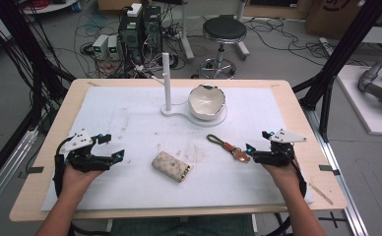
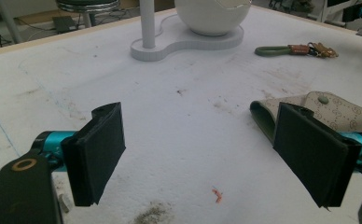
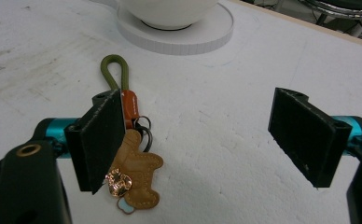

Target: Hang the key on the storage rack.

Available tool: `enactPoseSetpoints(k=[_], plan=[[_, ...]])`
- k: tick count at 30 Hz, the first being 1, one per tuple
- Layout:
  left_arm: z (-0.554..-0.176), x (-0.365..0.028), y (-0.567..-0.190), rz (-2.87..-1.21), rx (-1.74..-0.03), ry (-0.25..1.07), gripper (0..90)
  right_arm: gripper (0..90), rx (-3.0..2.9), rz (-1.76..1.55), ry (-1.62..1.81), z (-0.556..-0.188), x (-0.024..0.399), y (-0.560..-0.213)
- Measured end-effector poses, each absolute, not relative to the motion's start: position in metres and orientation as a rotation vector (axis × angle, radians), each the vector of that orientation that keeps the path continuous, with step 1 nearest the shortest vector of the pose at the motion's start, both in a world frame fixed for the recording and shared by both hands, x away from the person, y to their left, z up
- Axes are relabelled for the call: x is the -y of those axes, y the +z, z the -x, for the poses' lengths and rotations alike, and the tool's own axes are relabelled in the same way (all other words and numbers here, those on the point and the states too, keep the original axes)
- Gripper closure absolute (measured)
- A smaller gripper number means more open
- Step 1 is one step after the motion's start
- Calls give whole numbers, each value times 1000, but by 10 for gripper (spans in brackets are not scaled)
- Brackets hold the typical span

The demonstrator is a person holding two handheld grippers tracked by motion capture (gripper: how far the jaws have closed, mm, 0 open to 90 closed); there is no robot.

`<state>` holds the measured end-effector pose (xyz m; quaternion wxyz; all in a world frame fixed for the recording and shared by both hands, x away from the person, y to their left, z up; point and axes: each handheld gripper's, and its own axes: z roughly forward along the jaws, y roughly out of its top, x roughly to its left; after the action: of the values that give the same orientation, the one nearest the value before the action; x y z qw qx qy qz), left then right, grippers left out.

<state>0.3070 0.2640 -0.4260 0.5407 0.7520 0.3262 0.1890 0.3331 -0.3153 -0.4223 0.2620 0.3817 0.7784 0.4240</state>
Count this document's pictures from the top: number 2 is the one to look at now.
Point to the beige patterned key pouch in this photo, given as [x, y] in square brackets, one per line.
[341, 112]

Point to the grey metal stand leg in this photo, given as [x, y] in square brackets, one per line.
[9, 21]

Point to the white stand with pole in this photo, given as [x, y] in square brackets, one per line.
[176, 43]

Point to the white round bowl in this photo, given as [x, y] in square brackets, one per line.
[211, 15]

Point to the dark flat box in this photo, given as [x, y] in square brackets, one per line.
[63, 23]

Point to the small orange scrap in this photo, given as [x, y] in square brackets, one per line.
[217, 195]

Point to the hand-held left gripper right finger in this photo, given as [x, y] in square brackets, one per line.
[313, 152]

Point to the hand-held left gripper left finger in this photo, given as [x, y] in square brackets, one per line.
[95, 155]

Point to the white furniture frame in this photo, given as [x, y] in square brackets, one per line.
[327, 11]

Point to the chrome round stool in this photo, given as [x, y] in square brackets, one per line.
[87, 5]

